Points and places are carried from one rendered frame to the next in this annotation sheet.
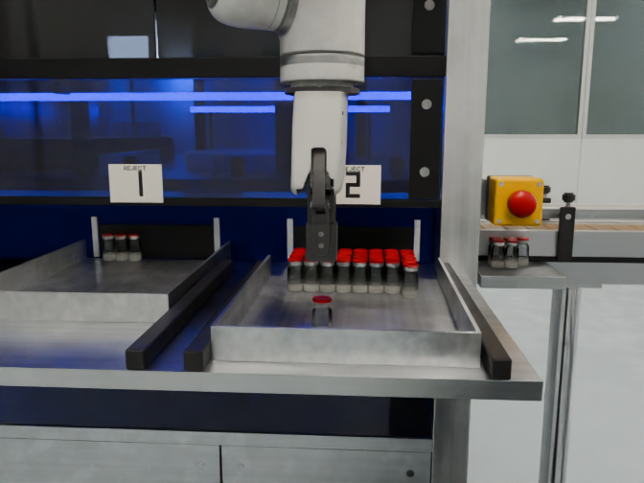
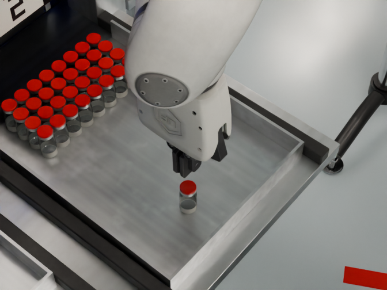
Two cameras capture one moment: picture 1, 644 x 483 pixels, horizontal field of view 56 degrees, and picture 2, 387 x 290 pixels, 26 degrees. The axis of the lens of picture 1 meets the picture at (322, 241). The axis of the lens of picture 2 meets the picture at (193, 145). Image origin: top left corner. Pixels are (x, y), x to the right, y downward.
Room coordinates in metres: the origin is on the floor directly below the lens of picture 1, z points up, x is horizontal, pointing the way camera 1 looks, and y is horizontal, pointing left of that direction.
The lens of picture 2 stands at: (0.28, 0.46, 1.77)
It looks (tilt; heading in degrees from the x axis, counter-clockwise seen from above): 53 degrees down; 306
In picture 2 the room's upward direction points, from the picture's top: straight up
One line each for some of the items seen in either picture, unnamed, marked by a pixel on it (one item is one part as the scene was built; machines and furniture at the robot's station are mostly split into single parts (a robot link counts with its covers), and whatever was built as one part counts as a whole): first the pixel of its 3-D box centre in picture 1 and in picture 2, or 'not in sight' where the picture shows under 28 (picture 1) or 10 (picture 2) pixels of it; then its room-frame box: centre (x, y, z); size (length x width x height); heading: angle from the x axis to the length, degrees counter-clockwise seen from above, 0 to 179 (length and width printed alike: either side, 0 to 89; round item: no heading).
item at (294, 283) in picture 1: (352, 275); (90, 105); (0.81, -0.04, 0.90); 0.18 x 0.02 x 0.05; 85
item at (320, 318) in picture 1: (322, 320); (188, 197); (0.62, 0.00, 0.90); 0.02 x 0.02 x 0.04
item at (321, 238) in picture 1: (320, 231); (198, 157); (0.60, 0.00, 1.00); 0.03 x 0.03 x 0.07; 86
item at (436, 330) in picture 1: (349, 298); (138, 142); (0.72, -0.03, 0.90); 0.34 x 0.26 x 0.04; 176
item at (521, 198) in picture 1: (520, 203); not in sight; (0.89, -0.30, 0.99); 0.04 x 0.04 x 0.04; 86
